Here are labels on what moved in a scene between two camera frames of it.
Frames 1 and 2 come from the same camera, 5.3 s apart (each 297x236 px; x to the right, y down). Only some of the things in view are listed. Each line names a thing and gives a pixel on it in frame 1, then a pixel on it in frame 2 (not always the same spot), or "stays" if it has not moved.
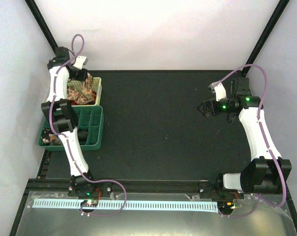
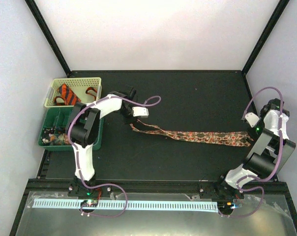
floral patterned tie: [84, 94] to [235, 138]
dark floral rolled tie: [47, 137] stays
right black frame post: [276, 15] stays
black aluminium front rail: [129, 186] stays
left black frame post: [42, 23] stays
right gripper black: [206, 104] to [254, 135]
